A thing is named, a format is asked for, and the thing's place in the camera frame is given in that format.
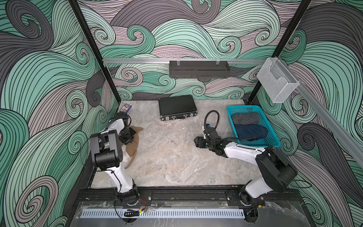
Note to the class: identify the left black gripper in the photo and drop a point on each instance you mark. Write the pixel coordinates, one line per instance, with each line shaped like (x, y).
(125, 141)

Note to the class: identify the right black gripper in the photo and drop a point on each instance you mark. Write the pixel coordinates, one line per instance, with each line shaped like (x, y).
(198, 142)

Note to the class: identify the tan brown skirt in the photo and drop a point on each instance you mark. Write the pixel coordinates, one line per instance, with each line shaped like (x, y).
(131, 148)

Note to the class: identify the dark blue denim skirt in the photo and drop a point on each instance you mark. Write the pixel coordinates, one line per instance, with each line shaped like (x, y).
(251, 132)

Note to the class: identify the grey polka dot skirt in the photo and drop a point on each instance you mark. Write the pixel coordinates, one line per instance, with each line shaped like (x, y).
(245, 118)

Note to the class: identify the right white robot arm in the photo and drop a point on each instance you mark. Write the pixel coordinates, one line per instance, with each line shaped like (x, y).
(277, 172)

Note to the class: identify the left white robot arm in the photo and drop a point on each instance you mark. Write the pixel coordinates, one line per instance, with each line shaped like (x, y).
(108, 153)

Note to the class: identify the purple card box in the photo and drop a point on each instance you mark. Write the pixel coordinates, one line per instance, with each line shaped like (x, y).
(126, 108)

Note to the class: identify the black hard case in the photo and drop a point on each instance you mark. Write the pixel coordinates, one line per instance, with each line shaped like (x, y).
(177, 107)

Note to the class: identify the teal plastic basket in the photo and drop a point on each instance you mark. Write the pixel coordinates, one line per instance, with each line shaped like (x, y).
(271, 138)

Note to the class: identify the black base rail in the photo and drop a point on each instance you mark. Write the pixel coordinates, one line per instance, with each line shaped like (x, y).
(153, 196)

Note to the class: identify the grey perforated wall shelf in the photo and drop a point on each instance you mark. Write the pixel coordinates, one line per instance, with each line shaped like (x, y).
(203, 70)

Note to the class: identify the aluminium back rail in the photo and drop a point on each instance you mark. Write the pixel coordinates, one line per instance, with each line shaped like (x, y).
(167, 61)

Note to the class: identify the clear mesh wall holder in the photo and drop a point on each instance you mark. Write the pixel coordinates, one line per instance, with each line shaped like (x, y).
(277, 80)

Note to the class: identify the white slotted cable duct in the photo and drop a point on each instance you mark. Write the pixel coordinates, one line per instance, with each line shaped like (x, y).
(166, 213)

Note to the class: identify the black left corner post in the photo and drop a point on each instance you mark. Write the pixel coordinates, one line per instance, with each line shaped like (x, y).
(86, 30)

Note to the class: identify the black corner post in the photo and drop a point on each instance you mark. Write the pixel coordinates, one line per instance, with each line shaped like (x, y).
(284, 40)
(86, 30)

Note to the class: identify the aluminium side rail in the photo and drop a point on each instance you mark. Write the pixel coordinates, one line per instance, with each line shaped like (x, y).
(337, 99)

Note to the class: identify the black right corner post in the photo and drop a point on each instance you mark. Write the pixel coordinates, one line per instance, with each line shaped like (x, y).
(284, 40)

